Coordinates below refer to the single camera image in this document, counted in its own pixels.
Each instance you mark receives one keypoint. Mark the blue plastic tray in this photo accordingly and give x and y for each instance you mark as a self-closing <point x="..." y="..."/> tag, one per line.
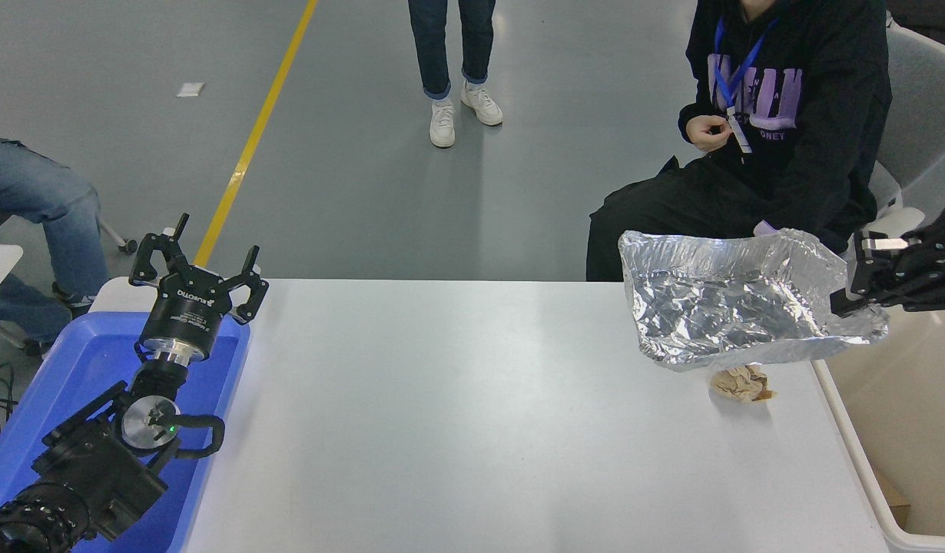
<point x="81" y="369"/>

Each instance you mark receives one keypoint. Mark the chair leg with caster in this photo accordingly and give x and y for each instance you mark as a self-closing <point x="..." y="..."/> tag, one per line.
<point x="119" y="240"/>

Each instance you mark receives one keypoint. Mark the foil plate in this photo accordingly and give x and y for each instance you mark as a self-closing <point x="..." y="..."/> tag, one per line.
<point x="734" y="299"/>

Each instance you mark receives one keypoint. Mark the brown cardboard scrap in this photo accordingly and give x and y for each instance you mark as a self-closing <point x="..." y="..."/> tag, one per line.
<point x="892" y="488"/>

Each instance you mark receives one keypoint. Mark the white paper scrap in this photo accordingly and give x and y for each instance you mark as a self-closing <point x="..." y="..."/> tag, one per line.
<point x="190" y="89"/>

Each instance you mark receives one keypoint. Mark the seated person in black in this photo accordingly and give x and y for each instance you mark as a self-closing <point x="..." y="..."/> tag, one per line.
<point x="818" y="138"/>

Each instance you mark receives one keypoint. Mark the large pale bin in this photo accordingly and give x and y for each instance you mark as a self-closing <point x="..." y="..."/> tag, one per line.
<point x="910" y="430"/>

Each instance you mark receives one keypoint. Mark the seated person in jeans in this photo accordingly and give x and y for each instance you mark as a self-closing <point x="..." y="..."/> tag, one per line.
<point x="50" y="207"/>

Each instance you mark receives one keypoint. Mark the grey office chair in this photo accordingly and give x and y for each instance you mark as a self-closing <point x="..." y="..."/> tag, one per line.
<point x="922" y="100"/>

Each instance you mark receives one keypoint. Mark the person's right hand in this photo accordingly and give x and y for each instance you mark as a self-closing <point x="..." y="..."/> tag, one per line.
<point x="707" y="132"/>

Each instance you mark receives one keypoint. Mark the standing person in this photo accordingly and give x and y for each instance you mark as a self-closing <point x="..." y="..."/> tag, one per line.
<point x="449" y="46"/>

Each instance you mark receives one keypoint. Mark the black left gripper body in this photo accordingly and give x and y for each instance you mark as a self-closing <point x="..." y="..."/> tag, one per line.
<point x="184" y="311"/>

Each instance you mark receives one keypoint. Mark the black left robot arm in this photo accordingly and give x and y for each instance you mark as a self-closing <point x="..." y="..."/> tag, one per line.
<point x="88" y="468"/>

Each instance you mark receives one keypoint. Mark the crumpled tan paper ball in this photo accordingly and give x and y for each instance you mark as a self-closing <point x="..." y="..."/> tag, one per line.
<point x="741" y="382"/>

